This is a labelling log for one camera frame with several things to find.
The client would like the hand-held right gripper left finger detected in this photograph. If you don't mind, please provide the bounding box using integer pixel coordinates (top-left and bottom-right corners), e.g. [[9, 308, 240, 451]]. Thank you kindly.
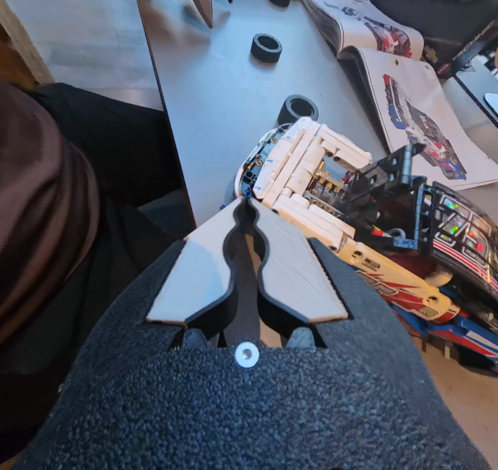
[[146, 197, 245, 327]]

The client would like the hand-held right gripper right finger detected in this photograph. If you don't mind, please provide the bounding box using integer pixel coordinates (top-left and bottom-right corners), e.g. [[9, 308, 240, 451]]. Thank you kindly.
[[248, 198, 349, 323]]

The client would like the black treaded toy tire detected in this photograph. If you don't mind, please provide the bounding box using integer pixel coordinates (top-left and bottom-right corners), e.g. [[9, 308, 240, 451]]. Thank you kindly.
[[250, 33, 282, 63]]

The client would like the toy brick race car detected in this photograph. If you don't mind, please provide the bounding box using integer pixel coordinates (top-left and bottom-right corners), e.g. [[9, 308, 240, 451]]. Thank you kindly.
[[220, 116, 498, 373]]

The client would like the grey desk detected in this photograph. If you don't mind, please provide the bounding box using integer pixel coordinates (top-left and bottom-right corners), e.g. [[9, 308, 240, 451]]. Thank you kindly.
[[130, 0, 498, 470]]

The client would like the wooden beam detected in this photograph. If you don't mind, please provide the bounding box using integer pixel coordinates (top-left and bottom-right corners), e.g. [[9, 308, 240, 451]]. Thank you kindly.
[[0, 0, 53, 85]]

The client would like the open instruction booklet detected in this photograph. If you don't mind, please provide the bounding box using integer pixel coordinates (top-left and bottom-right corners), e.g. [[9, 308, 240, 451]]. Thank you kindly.
[[301, 0, 498, 191]]

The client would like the black toy car box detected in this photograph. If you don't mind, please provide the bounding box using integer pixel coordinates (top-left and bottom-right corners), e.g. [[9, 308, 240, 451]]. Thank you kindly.
[[366, 0, 498, 79]]

